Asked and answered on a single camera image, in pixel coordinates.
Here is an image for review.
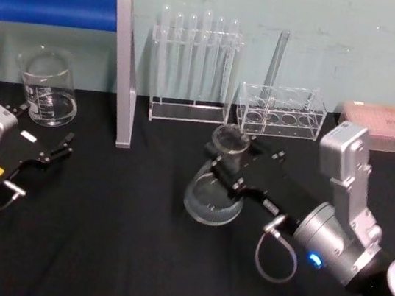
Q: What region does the thin grey right gripper cable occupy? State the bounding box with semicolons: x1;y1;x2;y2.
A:
251;211;304;286

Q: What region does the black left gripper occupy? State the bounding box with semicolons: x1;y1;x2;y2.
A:
0;100;80;195

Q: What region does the clear glass beaker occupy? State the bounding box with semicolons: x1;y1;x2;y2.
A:
7;42;88;132

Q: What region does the clear test tube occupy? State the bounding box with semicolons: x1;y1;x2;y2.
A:
203;15;228;110
160;10;186;105
189;8;216;108
174;12;199;107
146;4;174;103
260;28;292;108
216;18;241;110

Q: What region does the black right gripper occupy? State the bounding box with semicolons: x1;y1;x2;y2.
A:
193;128;329;233

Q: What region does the low clear acrylic tube rack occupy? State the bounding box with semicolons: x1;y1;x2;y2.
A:
230;77;332;146

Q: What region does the tall clear acrylic tube rack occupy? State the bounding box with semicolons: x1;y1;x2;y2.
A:
138;18;248;135

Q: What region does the clear glass conical flask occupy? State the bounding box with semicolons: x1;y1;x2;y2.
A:
180;118;256;230

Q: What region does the pink pipette tip box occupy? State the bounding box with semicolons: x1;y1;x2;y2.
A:
332;97;395;155

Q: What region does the blue and grey pipette stand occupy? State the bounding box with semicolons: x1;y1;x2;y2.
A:
0;0;154;152

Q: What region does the black table cloth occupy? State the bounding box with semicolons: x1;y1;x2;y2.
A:
0;57;395;296

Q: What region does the thin dark left gripper cable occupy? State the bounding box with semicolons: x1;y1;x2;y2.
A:
0;177;29;214

